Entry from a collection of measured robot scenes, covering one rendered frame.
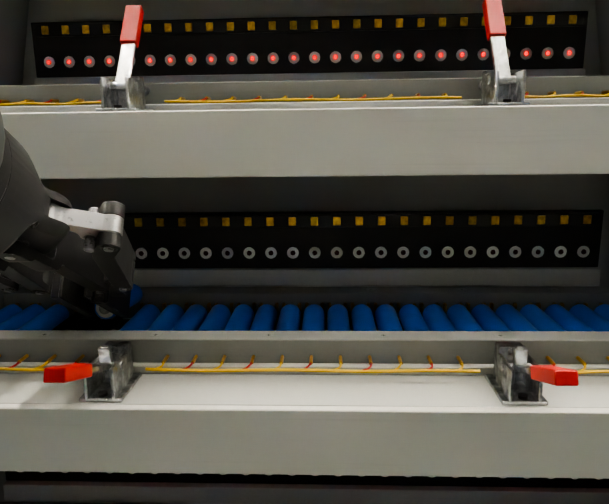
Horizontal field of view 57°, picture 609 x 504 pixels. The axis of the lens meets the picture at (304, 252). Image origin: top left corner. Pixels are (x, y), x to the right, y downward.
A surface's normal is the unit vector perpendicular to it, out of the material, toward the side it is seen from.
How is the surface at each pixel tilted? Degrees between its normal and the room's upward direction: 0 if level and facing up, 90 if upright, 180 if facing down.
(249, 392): 21
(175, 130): 111
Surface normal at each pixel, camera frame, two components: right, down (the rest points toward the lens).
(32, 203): 1.00, 0.08
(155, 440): -0.04, 0.22
